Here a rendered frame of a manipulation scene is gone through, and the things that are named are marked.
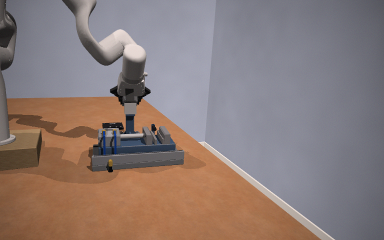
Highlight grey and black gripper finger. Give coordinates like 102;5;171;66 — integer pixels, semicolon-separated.
137;87;151;105
110;86;123;105

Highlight grey flat bar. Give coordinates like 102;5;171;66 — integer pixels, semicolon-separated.
157;130;165;144
150;130;157;145

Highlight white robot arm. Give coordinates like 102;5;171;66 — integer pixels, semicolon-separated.
0;0;148;146

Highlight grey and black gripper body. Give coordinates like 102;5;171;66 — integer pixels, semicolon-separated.
117;72;145;97

